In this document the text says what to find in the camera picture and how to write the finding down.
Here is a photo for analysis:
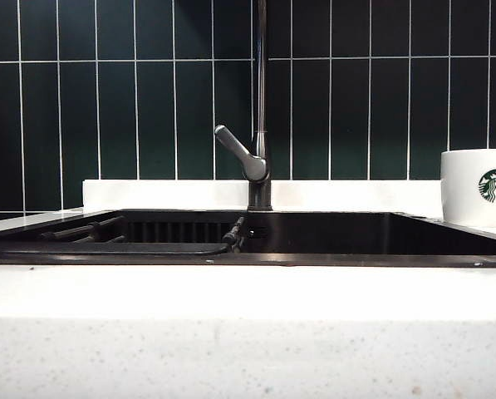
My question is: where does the white Starbucks ceramic mug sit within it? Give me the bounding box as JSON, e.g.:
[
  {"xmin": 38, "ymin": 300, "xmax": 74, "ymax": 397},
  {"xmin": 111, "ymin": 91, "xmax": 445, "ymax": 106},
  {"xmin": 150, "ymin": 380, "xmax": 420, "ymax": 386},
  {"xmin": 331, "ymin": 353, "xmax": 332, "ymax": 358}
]
[{"xmin": 440, "ymin": 148, "xmax": 496, "ymax": 229}]

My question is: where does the black undermount kitchen sink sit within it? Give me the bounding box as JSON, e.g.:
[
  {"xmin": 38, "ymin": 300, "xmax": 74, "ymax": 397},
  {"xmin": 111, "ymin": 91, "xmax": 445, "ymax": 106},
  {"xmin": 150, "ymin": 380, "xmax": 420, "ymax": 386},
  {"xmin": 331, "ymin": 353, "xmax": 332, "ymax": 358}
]
[{"xmin": 0, "ymin": 208, "xmax": 496, "ymax": 268}]

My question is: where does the dark metal kitchen faucet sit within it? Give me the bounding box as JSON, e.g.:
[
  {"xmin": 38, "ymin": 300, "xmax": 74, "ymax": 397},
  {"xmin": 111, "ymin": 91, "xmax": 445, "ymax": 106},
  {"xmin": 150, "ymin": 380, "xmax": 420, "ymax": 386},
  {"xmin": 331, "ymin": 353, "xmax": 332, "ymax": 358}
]
[{"xmin": 246, "ymin": 0, "xmax": 273, "ymax": 212}]

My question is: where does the black roll-up sink rack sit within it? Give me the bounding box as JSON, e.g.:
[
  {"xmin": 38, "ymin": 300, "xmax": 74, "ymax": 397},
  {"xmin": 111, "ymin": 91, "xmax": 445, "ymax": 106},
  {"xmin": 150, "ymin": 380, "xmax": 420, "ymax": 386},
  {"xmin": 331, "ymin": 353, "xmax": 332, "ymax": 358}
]
[{"xmin": 6, "ymin": 214, "xmax": 246, "ymax": 256}]

